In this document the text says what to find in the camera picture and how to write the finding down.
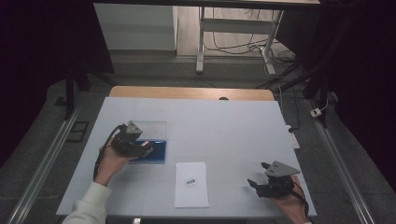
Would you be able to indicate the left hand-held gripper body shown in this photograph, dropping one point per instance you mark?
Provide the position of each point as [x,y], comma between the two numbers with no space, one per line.
[126,143]

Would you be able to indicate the black tripod legs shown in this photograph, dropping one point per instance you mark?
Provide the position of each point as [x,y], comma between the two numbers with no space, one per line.
[295,81]

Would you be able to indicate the white table cover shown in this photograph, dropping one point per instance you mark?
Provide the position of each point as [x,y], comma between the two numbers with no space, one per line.
[233,140]

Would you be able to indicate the white paper sheet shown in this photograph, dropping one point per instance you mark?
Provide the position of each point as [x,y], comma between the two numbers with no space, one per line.
[191,196]

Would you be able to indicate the white cabinet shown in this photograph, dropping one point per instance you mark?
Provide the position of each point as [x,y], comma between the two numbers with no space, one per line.
[134,28]

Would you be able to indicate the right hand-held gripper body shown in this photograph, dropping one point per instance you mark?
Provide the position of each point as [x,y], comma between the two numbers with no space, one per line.
[280,177]

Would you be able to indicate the aluminium floor rail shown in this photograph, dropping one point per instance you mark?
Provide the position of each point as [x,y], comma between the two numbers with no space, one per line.
[43,169]
[339,168]

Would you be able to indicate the black curtain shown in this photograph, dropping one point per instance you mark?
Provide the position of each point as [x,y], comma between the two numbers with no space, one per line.
[364,77]
[37,62]

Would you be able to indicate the person's left hand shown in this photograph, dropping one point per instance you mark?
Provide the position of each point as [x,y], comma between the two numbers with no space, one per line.
[109,166]

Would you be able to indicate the person's right hand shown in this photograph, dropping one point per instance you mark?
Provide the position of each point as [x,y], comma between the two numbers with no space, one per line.
[291,207]

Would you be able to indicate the white power adapter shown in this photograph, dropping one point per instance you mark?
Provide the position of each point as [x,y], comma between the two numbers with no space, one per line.
[316,112]

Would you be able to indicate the white tag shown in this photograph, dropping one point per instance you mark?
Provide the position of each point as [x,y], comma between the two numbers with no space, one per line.
[294,142]

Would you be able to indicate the black stand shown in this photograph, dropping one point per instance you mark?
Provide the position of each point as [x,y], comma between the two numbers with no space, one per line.
[70,93]

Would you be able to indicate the white-framed desk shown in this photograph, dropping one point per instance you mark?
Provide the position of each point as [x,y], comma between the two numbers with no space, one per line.
[236,25]

